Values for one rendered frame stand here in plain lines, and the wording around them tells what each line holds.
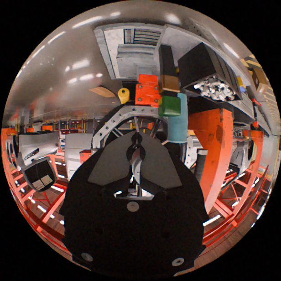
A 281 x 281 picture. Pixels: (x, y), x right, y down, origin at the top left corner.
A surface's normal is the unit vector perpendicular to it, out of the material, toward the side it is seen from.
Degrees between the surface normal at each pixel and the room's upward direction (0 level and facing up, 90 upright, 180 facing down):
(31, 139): 108
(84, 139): 90
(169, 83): 90
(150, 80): 90
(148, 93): 90
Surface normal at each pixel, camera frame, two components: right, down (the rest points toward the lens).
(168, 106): 0.11, 0.11
